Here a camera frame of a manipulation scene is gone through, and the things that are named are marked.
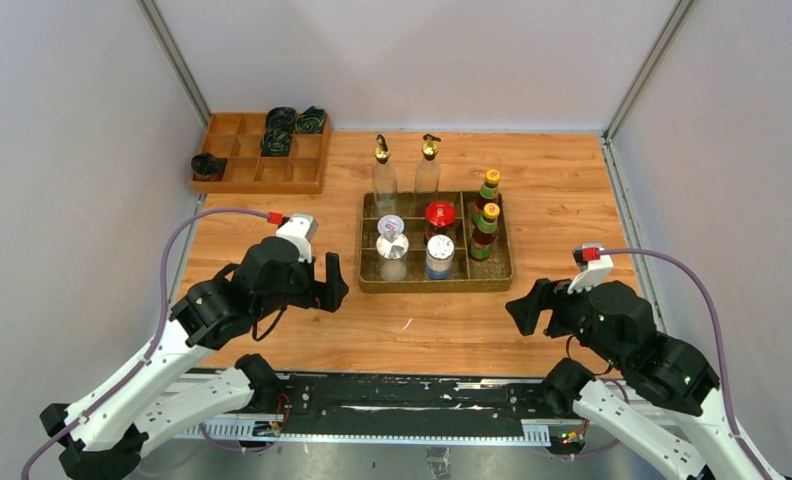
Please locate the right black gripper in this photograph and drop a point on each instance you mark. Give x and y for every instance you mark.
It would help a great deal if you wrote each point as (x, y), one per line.
(544, 293)

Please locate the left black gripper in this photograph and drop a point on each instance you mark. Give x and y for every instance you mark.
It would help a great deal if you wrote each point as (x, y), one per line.
(328, 294)

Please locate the silver-lid spice jar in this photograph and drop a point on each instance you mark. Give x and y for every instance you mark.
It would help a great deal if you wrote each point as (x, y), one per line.
(440, 250)
(392, 250)

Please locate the yellow-cap sauce bottle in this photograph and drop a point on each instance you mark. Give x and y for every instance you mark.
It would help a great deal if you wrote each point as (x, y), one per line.
(487, 193)
(484, 232)

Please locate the white-lid sauce jar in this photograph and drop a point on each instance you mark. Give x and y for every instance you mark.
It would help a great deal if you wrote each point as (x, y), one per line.
(390, 224)

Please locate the woven wicker divided tray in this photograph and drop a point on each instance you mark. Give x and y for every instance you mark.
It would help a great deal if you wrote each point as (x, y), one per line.
(468, 275)

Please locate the clear oil bottle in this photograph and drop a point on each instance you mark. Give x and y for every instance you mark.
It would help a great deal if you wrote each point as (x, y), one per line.
(384, 179)

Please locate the red-lid sauce jar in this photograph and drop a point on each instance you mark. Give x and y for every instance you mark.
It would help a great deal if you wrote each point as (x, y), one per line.
(439, 217)

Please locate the brownish glass oil bottle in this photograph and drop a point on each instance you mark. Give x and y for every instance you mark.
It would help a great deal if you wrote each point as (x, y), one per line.
(427, 175)

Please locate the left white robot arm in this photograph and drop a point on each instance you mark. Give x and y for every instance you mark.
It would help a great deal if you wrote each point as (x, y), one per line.
(106, 434)

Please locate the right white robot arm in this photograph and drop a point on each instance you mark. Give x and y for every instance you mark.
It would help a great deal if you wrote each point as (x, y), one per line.
(671, 375)

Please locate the dark coiled item middle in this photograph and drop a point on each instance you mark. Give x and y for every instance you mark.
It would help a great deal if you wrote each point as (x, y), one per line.
(276, 143)

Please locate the green coiled item top-right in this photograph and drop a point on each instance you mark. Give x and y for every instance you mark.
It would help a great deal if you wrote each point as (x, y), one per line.
(311, 121)

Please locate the black coiled item outside tray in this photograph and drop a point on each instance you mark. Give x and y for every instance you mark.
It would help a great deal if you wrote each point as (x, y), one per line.
(207, 167)

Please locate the black coiled item top-middle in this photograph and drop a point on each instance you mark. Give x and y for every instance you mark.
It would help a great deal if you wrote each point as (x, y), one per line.
(281, 119)

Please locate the wooden compartment tray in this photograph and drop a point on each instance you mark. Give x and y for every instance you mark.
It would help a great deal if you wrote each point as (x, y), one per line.
(235, 139)

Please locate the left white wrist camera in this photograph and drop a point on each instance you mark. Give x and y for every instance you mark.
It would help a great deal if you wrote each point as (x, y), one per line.
(300, 229)

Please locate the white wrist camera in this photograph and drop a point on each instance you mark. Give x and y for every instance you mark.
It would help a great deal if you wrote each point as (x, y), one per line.
(300, 229)
(594, 266)

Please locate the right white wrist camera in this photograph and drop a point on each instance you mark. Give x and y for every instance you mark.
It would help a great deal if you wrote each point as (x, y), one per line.
(594, 266)

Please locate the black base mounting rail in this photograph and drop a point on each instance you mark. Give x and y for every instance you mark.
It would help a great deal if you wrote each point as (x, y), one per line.
(401, 406)

